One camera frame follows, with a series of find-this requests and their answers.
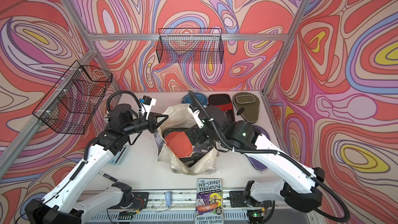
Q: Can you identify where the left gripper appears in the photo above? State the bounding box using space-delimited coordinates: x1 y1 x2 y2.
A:
121 112 168 138

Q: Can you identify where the white canvas tote bag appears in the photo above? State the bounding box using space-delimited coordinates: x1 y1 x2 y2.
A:
154 104 218 175

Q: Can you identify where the blue paddle case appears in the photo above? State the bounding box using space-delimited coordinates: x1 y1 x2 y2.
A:
181 93 208 106

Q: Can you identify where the black red paddle case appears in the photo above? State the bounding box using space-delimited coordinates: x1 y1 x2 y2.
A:
208 94 235 122

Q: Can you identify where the green paddle case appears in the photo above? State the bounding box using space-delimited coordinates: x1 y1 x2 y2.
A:
233 92 260 123

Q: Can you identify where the purple paddle case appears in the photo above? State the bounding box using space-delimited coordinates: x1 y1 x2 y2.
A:
247 125 270 171

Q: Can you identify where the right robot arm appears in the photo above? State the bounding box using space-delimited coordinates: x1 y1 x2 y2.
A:
188 90 350 223

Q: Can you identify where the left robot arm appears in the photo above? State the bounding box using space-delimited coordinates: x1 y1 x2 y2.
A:
25 91 168 224

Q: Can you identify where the grey calculator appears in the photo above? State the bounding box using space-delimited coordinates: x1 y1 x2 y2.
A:
108 145 129 166

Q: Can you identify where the treehouse paperback book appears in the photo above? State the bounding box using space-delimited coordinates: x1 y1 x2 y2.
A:
195 178 224 224

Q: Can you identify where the small blue white device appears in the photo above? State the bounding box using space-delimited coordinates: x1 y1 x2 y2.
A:
165 191 172 208

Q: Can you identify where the black marker pen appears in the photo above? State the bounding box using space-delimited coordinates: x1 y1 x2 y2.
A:
98 171 118 183

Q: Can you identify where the green circuit board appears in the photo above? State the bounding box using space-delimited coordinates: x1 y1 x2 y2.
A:
118 211 137 220

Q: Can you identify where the right base connector box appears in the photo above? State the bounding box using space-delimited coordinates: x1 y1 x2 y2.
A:
247 210 264 224

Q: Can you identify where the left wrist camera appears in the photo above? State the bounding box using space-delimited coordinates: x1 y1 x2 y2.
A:
140 95 157 120

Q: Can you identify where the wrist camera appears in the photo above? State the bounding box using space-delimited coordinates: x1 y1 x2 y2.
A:
188 108 204 129
140 95 157 120

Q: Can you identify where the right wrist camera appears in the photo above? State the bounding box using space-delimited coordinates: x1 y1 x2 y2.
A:
188 108 204 129

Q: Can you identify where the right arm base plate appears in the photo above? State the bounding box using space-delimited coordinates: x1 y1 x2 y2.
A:
228 191 273 209

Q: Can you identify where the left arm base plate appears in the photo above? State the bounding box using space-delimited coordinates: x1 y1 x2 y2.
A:
109 191 149 210

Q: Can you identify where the back wire basket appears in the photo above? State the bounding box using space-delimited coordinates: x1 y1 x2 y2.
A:
156 28 224 64

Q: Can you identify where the wire basket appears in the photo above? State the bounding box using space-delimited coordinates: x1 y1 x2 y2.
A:
32 61 113 135
156 28 224 64

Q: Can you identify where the left wire basket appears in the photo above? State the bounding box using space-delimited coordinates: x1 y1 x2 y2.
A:
32 61 113 135

